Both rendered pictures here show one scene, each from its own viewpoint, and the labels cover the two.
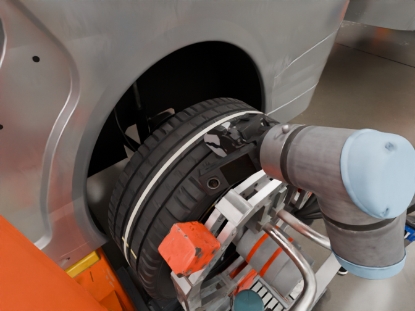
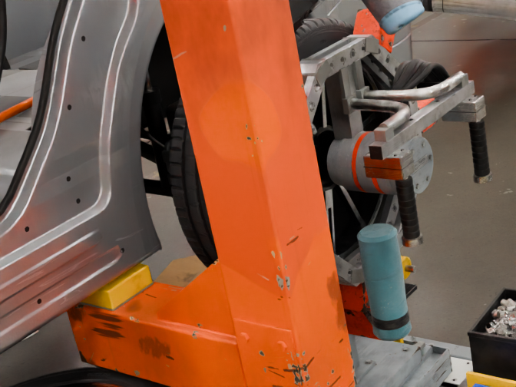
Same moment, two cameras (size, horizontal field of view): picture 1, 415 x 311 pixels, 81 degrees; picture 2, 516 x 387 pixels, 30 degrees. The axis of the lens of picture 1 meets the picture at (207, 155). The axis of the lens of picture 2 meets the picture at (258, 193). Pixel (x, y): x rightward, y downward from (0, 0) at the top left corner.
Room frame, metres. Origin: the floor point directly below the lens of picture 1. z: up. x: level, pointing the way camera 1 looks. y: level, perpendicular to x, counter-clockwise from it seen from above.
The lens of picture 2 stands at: (-1.70, 0.37, 1.62)
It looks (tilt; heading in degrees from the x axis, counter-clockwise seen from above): 21 degrees down; 352
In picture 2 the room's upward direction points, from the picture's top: 12 degrees counter-clockwise
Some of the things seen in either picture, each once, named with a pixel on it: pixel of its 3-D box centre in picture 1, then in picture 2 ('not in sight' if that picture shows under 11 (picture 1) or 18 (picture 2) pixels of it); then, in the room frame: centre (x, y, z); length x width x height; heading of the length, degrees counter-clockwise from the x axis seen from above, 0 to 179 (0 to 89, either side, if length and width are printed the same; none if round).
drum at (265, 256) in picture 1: (270, 251); (379, 162); (0.30, -0.18, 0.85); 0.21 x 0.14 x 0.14; 41
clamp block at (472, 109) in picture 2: not in sight; (462, 107); (0.31, -0.40, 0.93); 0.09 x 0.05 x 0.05; 41
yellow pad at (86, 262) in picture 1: (72, 254); (111, 283); (0.36, 0.47, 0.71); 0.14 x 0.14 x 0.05; 41
